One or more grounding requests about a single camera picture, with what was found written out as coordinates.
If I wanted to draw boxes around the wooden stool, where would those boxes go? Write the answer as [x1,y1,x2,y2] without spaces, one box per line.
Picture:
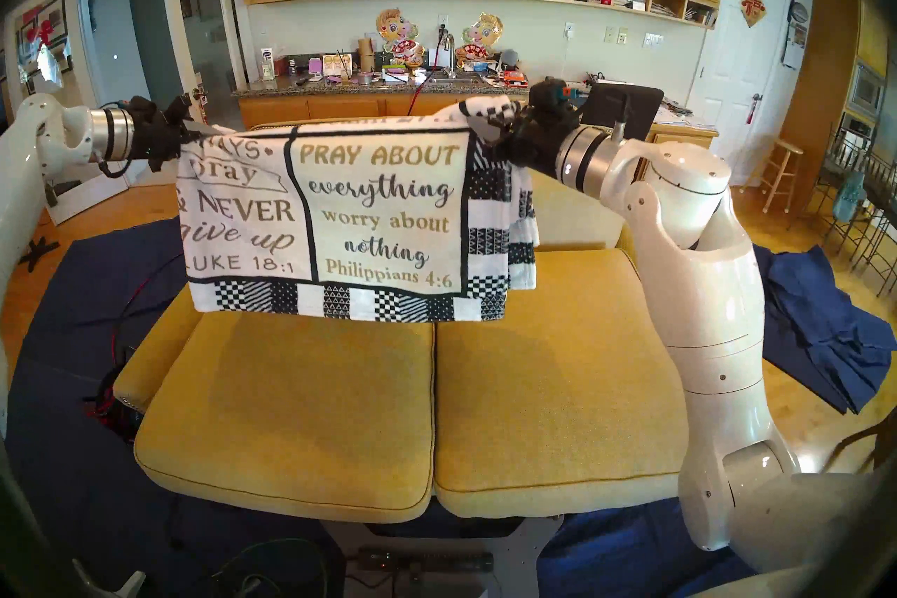
[760,138,804,214]

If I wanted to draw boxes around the flat navy moving blanket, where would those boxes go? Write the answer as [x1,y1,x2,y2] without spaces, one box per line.
[0,211,786,598]

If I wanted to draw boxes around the black power strip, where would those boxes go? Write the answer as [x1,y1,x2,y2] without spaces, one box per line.
[356,551,495,575]

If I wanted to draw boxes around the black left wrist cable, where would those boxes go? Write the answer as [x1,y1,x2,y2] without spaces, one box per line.
[98,101,141,179]

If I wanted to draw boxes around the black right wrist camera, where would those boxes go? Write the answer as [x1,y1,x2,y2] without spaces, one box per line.
[529,78,584,117]

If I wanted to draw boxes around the cartoon foil balloon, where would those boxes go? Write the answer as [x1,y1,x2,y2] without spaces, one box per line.
[375,8,426,68]
[459,12,504,68]

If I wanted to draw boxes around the teal hanging bag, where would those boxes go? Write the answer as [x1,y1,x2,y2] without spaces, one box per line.
[833,169,866,222]

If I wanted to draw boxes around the white panel door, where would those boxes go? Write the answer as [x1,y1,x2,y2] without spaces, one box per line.
[690,0,793,186]

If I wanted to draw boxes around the stack of papers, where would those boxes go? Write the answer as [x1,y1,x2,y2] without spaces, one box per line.
[655,96,705,128]

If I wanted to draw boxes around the built-in microwave oven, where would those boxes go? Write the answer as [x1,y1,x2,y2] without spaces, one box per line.
[848,63,887,114]

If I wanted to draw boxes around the white scripture print blanket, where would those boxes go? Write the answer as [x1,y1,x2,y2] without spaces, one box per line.
[175,96,540,323]

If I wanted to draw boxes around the yellow sofa seat cushion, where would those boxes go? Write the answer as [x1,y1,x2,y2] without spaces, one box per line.
[433,246,691,519]
[133,306,437,524]

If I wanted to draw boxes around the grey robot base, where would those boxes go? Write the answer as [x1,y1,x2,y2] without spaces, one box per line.
[322,516,565,598]

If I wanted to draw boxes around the yellow sofa back cushion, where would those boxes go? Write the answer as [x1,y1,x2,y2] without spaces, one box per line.
[536,171,634,252]

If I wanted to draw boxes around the black floor stand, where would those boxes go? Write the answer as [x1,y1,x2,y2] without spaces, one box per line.
[18,236,60,271]

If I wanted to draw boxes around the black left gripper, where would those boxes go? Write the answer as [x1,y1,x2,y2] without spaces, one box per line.
[128,96,208,174]

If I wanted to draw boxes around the tangled red black cables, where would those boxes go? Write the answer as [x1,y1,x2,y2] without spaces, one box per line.
[84,365,141,443]

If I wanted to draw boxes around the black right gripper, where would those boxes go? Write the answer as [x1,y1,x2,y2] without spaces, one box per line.
[480,103,584,176]

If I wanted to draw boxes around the granite top kitchen counter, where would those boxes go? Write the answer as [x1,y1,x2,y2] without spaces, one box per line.
[233,75,539,128]

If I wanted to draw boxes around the crumpled navy moving blanket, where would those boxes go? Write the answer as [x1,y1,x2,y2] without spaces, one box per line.
[753,244,897,415]

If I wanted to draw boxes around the black wrought iron chairs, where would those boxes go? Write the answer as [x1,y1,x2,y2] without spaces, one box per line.
[788,124,897,296]

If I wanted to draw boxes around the tall wooden cabinet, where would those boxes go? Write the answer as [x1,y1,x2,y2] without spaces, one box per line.
[779,0,887,212]

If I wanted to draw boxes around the red power cable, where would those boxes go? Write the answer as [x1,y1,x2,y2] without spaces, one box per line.
[406,43,446,116]

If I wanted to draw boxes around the white wall calendar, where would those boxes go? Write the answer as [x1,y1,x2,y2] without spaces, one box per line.
[783,19,808,70]

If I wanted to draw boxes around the black office chair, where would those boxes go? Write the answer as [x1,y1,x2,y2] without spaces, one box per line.
[585,84,665,142]

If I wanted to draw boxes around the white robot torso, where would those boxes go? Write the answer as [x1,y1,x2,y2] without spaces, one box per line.
[729,470,897,598]

